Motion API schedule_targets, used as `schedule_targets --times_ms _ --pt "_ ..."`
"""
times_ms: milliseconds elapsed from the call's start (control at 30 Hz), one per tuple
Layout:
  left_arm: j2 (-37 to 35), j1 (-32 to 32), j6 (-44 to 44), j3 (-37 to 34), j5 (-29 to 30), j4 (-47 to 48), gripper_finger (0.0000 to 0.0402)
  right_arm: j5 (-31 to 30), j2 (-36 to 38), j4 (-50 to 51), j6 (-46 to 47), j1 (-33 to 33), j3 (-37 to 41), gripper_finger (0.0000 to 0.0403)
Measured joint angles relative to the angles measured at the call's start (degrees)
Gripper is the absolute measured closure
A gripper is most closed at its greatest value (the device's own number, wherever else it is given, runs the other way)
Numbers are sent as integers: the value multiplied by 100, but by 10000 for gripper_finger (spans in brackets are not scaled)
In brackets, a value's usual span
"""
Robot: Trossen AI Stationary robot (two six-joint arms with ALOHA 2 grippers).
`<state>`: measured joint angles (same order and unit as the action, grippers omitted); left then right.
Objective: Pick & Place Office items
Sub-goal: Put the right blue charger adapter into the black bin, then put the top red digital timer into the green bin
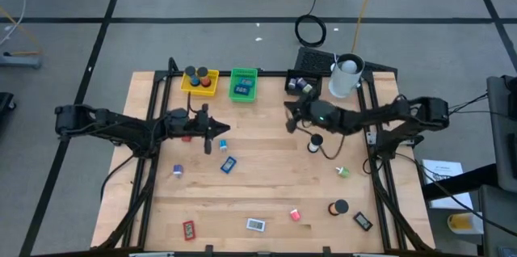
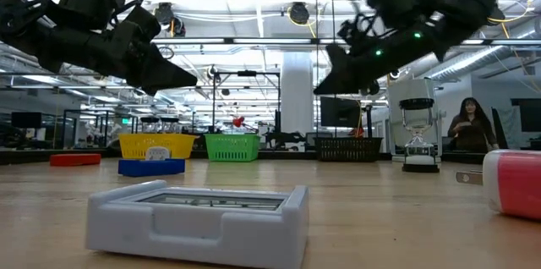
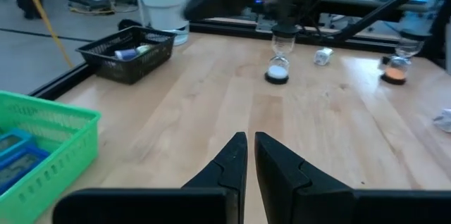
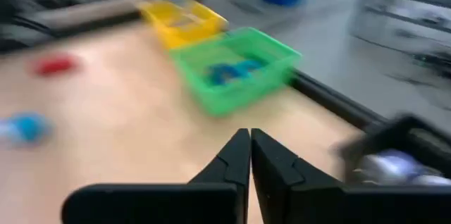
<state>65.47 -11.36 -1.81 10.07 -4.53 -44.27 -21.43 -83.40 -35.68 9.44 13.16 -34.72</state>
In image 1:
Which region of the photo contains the yellow hanging cable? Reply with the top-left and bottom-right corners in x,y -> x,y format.
351,0 -> 381,53

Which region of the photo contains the white cylindrical bin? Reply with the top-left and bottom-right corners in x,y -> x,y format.
327,53 -> 367,99

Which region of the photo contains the black aluminium table frame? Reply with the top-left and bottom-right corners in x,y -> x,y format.
96,57 -> 435,255

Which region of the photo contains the black digital thermometer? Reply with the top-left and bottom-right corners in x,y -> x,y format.
352,211 -> 374,233

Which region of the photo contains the white paper booklet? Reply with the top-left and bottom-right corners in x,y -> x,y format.
421,158 -> 474,210

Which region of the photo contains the grey stand foot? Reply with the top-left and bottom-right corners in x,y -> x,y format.
0,53 -> 42,70

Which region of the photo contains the black hanging cable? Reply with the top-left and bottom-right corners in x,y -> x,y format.
293,0 -> 327,48

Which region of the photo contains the black caster wheel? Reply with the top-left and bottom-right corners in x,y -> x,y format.
0,91 -> 17,123

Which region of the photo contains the black plastic basket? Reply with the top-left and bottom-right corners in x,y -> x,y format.
284,69 -> 324,97

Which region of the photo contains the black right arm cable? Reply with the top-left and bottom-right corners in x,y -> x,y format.
296,124 -> 347,162

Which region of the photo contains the black round cap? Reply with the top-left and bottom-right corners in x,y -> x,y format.
327,199 -> 350,217

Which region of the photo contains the black desk leg bar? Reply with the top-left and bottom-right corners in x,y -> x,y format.
422,162 -> 498,202

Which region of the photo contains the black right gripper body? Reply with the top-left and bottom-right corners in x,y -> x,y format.
296,97 -> 320,129

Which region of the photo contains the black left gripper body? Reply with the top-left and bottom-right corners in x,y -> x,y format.
188,103 -> 214,156

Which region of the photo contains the green plastic basket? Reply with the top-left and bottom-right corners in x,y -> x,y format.
228,67 -> 259,103

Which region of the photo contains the white plastic tray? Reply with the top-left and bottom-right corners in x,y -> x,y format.
246,217 -> 267,233

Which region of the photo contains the black perforated panel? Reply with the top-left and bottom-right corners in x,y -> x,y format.
293,46 -> 399,81

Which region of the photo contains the white round ball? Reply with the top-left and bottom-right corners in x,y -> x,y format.
341,59 -> 359,75

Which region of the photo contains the yellow white container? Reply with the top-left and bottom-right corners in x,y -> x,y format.
447,212 -> 485,236

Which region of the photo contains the yellow plastic basket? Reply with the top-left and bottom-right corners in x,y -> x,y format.
179,68 -> 221,98

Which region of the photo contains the white sand hourglass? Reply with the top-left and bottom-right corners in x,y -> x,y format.
307,133 -> 324,154

